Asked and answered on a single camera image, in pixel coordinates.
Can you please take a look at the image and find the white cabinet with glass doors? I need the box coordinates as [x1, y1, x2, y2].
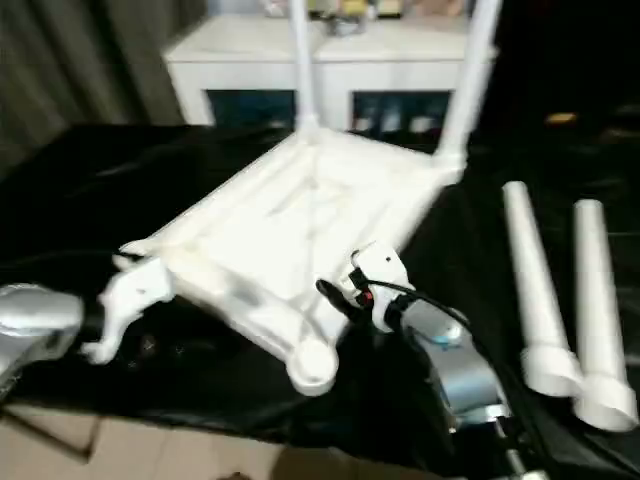
[164, 13, 497, 132]

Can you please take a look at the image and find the black mat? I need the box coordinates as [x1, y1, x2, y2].
[0, 119, 640, 476]

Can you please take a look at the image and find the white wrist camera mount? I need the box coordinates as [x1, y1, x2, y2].
[344, 242, 410, 335]
[79, 257, 175, 365]

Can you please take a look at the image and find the white plastic table leg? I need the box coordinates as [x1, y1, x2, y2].
[437, 0, 504, 162]
[289, 0, 322, 137]
[572, 199, 640, 434]
[502, 180, 585, 400]

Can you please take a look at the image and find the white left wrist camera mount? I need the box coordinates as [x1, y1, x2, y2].
[79, 257, 175, 365]

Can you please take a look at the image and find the white plastic table top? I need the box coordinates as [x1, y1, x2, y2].
[119, 127, 467, 397]

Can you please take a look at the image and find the black and white bundle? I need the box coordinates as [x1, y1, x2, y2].
[324, 17, 365, 38]

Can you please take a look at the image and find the grey-green curtain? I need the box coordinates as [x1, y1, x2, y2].
[0, 0, 211, 176]

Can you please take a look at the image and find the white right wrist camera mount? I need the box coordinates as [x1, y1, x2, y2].
[344, 242, 410, 335]

